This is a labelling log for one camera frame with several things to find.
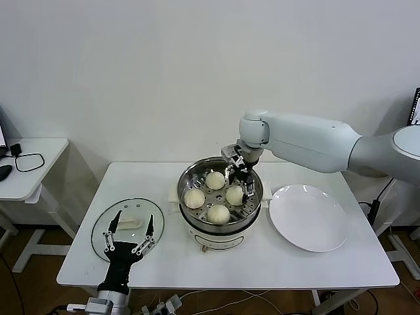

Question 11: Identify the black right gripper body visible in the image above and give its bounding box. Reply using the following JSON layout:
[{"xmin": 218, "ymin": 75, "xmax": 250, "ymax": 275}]
[{"xmin": 228, "ymin": 161, "xmax": 256, "ymax": 188}]

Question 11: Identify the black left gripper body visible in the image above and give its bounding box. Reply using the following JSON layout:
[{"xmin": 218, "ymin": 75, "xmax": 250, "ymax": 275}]
[{"xmin": 96, "ymin": 240, "xmax": 144, "ymax": 293}]

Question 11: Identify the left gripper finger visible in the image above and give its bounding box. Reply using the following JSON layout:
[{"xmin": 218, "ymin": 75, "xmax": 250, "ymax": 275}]
[
  {"xmin": 131, "ymin": 214, "xmax": 156, "ymax": 257},
  {"xmin": 101, "ymin": 209, "xmax": 123, "ymax": 253}
]

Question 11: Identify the round glass lid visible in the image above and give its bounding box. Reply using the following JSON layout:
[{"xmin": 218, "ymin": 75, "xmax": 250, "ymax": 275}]
[{"xmin": 91, "ymin": 196, "xmax": 165, "ymax": 263}]

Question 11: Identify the white steamed baozi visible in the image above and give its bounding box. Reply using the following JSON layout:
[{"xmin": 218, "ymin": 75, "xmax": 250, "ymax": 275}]
[
  {"xmin": 205, "ymin": 171, "xmax": 226, "ymax": 191},
  {"xmin": 206, "ymin": 203, "xmax": 230, "ymax": 225},
  {"xmin": 183, "ymin": 188, "xmax": 206, "ymax": 209},
  {"xmin": 225, "ymin": 186, "xmax": 245, "ymax": 207}
]

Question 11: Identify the stainless steel steamer basket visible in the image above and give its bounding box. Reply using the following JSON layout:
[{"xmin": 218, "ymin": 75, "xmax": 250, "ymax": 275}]
[{"xmin": 177, "ymin": 157, "xmax": 264, "ymax": 231}]

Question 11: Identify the white work table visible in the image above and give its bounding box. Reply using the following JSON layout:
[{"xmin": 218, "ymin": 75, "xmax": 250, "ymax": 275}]
[{"xmin": 56, "ymin": 161, "xmax": 401, "ymax": 315}]

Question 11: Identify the white electric cooker base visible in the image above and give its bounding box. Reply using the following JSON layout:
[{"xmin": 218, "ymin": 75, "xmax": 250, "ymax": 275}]
[{"xmin": 167, "ymin": 185, "xmax": 273, "ymax": 254}]

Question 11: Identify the white round plate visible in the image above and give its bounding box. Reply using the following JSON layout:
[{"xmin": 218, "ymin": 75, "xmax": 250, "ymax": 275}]
[{"xmin": 268, "ymin": 184, "xmax": 349, "ymax": 253}]

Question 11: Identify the white floor power strip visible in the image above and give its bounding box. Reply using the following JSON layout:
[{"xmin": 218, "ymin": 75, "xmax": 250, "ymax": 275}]
[{"xmin": 140, "ymin": 293, "xmax": 184, "ymax": 315}]

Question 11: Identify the white side table with mouse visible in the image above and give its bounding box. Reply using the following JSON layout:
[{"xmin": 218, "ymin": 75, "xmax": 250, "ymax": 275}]
[{"xmin": 0, "ymin": 137, "xmax": 78, "ymax": 273}]

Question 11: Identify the black computer mouse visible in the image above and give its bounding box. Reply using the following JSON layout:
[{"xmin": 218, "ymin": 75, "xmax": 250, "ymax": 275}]
[{"xmin": 0, "ymin": 163, "xmax": 14, "ymax": 182}]

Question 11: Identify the black hanging power strip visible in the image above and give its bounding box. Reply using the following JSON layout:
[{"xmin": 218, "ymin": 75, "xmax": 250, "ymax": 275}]
[{"xmin": 367, "ymin": 199, "xmax": 382, "ymax": 226}]

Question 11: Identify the dark computer monitor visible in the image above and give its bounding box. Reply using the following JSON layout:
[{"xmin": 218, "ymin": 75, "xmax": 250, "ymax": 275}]
[{"xmin": 0, "ymin": 104, "xmax": 9, "ymax": 159}]

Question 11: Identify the open dark laptop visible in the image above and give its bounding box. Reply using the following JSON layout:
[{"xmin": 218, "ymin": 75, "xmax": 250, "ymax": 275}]
[{"xmin": 406, "ymin": 87, "xmax": 420, "ymax": 127}]

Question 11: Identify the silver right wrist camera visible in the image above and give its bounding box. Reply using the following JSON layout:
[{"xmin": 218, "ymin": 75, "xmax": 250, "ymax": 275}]
[{"xmin": 220, "ymin": 144, "xmax": 245, "ymax": 165}]

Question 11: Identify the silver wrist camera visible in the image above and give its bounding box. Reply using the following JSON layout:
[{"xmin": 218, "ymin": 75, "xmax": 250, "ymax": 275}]
[
  {"xmin": 66, "ymin": 297, "xmax": 113, "ymax": 315},
  {"xmin": 220, "ymin": 144, "xmax": 245, "ymax": 165}
]

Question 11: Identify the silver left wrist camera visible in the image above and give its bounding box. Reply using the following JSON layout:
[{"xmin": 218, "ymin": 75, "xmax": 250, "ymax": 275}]
[{"xmin": 66, "ymin": 297, "xmax": 113, "ymax": 315}]

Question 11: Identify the black looped cable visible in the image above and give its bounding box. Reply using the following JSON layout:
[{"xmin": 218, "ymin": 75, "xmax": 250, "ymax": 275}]
[{"xmin": 15, "ymin": 152, "xmax": 45, "ymax": 173}]

